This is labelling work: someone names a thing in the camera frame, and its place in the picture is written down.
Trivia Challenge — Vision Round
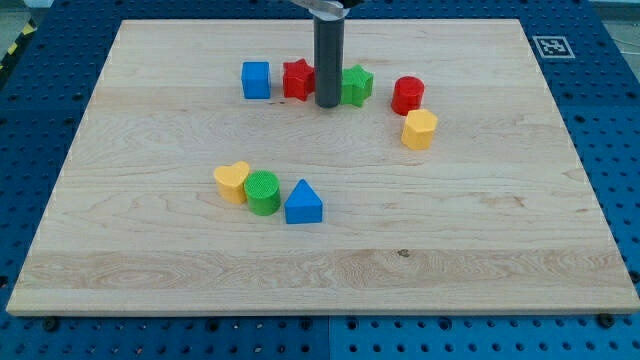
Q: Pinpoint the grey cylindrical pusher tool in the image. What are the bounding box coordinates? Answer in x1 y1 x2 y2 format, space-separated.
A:
313 16 344 108

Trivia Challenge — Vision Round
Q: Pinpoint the green cylinder block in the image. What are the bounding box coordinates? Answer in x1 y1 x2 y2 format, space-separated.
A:
244 170 281 216

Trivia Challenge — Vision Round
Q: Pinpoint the yellow heart block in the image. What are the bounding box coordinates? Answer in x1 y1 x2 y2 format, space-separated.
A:
213 161 250 204

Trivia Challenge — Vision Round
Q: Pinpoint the red star block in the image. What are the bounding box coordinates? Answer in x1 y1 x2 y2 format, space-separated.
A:
282 58 315 101

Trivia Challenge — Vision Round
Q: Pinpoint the red cylinder block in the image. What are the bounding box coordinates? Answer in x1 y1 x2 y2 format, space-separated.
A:
391 76 425 115

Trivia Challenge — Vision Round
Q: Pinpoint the blue cube block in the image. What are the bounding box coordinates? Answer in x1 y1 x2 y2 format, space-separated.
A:
241 61 271 99

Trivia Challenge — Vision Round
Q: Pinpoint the metal tool mount bracket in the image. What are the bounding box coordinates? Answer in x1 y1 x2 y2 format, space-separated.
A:
290 0 363 21

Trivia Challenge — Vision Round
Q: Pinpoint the yellow hexagon block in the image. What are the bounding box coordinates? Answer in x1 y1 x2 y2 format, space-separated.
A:
401 109 438 150

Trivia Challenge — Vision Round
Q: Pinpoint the white fiducial marker tag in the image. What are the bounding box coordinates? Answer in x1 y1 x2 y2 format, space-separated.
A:
533 35 575 59

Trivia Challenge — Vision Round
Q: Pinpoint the blue triangle block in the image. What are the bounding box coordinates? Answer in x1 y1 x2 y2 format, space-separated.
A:
284 179 323 224

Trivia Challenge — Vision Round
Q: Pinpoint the green star block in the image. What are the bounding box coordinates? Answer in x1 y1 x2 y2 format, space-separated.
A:
341 65 374 107

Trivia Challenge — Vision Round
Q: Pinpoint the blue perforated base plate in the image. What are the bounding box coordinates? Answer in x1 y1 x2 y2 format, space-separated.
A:
1 0 639 359

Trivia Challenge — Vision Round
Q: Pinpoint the light wooden board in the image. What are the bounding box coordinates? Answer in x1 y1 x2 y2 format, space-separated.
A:
7 19 639 317

